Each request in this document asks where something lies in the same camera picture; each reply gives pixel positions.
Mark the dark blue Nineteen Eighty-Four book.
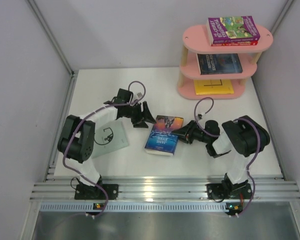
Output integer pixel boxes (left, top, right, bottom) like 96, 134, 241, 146
196, 53, 243, 75

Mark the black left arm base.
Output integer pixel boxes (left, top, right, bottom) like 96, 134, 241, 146
70, 177, 119, 200

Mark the pink three-tier shelf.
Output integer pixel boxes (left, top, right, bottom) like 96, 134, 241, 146
177, 25, 274, 100

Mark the perforated grey cable duct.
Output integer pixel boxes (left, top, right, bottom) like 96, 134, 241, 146
40, 202, 240, 213

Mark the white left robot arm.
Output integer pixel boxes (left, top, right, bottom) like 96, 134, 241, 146
57, 88, 156, 199

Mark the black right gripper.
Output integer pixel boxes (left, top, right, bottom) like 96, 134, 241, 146
172, 119, 211, 144

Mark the blue Jane Eyre book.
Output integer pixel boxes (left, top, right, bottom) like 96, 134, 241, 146
144, 115, 184, 156

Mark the red 13-Storey Treehouse book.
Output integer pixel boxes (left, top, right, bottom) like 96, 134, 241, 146
211, 41, 258, 47

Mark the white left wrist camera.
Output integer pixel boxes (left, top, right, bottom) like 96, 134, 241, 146
135, 92, 144, 99

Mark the grey-green flat file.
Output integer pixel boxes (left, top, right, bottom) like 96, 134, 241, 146
91, 120, 129, 159

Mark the purple 117-Storey Treehouse book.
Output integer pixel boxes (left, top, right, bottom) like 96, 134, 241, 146
206, 16, 261, 44

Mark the yellow hangman book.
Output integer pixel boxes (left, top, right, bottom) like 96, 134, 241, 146
193, 79, 235, 95

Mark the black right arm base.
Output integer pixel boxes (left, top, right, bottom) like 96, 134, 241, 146
206, 173, 252, 202

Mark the aluminium mounting rail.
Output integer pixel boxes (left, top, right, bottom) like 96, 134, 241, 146
30, 166, 300, 202

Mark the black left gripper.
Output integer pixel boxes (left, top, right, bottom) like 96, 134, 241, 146
123, 101, 156, 128

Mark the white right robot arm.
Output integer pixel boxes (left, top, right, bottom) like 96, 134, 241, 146
172, 115, 270, 199

